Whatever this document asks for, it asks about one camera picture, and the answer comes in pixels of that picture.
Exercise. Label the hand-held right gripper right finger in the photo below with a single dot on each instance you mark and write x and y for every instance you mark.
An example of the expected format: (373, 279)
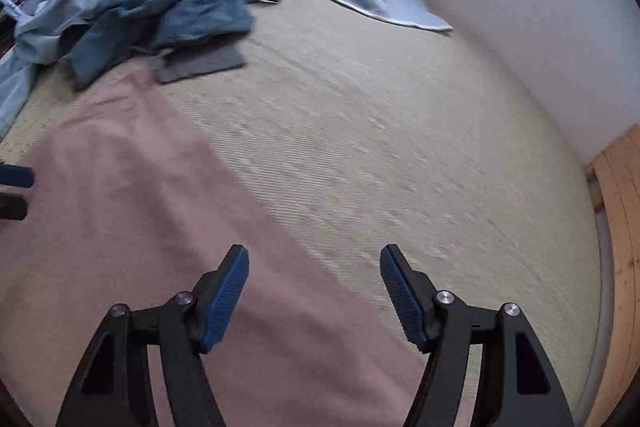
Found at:
(402, 302)

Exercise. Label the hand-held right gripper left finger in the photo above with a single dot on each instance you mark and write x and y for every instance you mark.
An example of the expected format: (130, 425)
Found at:
(227, 302)

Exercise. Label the tan t-shirt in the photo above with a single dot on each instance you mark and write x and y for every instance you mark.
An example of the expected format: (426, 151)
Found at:
(150, 232)

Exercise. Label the dark blue garment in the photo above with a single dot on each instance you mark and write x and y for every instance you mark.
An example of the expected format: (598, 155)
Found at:
(190, 2)

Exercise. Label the grey garment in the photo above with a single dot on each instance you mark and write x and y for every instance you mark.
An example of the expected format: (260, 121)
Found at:
(200, 64)

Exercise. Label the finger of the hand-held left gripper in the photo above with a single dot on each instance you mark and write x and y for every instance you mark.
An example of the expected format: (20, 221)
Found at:
(12, 207)
(17, 177)

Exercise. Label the wooden headboard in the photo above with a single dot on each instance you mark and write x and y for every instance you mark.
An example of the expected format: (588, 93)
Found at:
(620, 217)

